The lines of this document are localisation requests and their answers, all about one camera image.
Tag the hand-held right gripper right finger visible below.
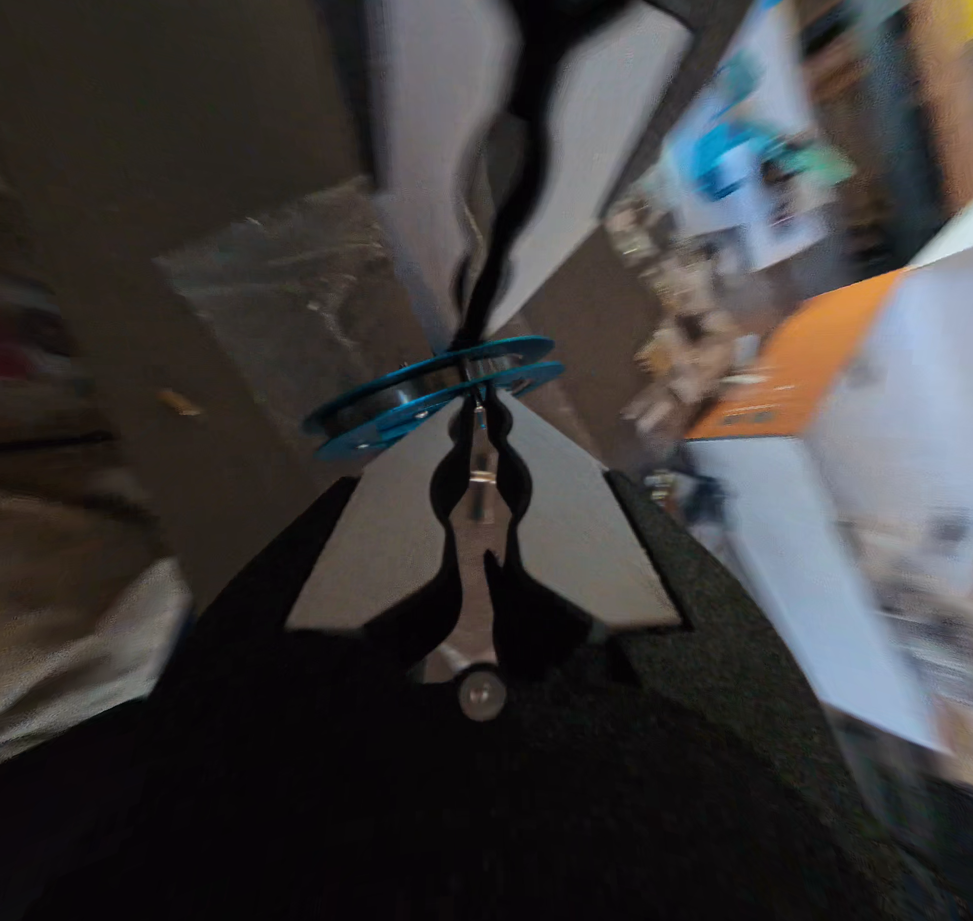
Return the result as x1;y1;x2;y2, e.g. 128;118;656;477
490;393;681;631

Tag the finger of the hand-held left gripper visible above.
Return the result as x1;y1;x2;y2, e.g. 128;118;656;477
485;0;694;337
363;0;519;346

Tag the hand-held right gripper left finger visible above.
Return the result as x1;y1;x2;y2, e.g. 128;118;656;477
285;397;468;633

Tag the blue round turntable assembly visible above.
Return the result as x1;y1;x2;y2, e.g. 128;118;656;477
302;334;567;465

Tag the white foam sheet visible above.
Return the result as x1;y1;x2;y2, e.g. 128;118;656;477
657;0;860;272

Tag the pile of small hardware bags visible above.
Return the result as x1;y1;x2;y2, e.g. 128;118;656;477
604;191;772;439

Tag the teal oval plate with servo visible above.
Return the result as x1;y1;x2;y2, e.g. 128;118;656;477
764;134;858;186

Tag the clear plastic bag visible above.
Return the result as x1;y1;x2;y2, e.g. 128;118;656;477
154;176;609;474

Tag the orange white cardboard box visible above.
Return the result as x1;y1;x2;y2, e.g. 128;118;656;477
684;207;973;755

